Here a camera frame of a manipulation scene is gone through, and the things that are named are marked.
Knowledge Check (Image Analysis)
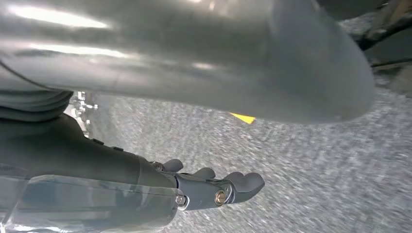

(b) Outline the yellow floor tape square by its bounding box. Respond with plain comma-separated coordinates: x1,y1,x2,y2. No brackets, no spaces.
229,112,257,125

